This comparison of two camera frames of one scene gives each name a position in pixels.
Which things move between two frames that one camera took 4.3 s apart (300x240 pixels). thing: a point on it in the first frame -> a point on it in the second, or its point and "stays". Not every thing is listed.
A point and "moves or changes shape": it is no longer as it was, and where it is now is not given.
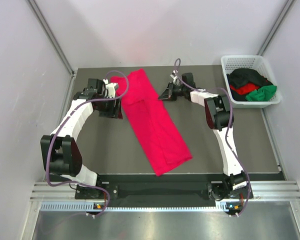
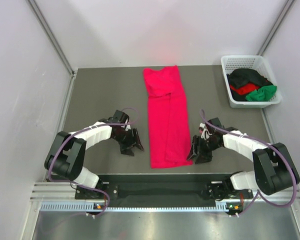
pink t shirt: x=152 y=121 moves or changes shape
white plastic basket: x=256 y=62 stays
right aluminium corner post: x=282 y=15 stays
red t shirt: x=244 y=89 stays
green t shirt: x=264 y=93 stays
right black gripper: x=169 y=93 -> x=203 y=157
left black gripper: x=113 y=112 -> x=125 y=148
